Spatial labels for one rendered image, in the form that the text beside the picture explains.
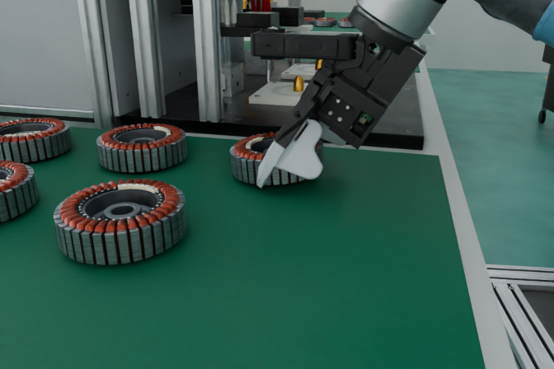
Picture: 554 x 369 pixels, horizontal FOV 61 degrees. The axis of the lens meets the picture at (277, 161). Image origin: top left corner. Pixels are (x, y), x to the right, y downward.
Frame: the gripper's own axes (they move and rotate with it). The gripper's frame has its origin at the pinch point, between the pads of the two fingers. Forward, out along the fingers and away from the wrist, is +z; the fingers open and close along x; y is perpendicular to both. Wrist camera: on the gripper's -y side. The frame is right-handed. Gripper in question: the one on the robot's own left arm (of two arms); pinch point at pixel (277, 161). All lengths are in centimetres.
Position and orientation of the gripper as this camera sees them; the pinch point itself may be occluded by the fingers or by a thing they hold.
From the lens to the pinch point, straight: 56.8
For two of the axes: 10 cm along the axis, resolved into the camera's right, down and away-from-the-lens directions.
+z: -4.6, 7.5, 4.8
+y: 8.1, 5.7, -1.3
